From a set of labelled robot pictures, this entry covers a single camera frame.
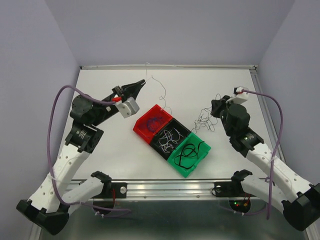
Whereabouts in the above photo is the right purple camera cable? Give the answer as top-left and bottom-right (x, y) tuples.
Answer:
(218, 90), (285, 221)

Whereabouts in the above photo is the red plastic bin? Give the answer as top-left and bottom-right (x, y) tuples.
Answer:
(133, 104), (173, 144)

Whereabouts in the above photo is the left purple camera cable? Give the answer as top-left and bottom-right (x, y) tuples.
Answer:
(47, 85), (132, 218)

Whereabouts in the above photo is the green plastic bin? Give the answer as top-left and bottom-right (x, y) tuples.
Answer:
(167, 133), (211, 178)

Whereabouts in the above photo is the black plastic bin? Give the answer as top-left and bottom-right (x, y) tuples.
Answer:
(150, 118), (191, 160)

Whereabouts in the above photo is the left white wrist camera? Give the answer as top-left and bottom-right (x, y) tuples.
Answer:
(115, 97), (140, 118)

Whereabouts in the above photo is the aluminium front rail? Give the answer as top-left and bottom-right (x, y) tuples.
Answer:
(67, 177), (308, 201)

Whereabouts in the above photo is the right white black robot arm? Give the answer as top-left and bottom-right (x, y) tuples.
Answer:
(211, 95), (320, 231)

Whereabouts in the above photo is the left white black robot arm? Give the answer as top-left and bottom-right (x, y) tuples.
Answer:
(16, 79), (146, 236)

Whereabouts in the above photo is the purple camera cable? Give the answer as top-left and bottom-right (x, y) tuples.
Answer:
(47, 85), (132, 218)
(218, 90), (285, 221)

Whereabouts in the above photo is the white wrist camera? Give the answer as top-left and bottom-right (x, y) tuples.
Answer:
(226, 86), (249, 105)
(115, 97), (140, 118)

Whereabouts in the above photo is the thin wire bundle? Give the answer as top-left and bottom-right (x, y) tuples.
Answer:
(191, 93), (222, 133)

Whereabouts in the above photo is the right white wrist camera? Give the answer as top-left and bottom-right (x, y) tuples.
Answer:
(226, 86), (249, 105)

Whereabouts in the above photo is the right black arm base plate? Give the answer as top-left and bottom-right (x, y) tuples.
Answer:
(211, 169), (253, 198)

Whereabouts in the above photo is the thin dark blue wire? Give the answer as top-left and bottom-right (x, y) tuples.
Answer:
(142, 116), (166, 133)

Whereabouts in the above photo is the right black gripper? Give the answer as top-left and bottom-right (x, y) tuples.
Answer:
(210, 95), (240, 137)

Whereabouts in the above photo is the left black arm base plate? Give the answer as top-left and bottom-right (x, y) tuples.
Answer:
(91, 171), (128, 199)

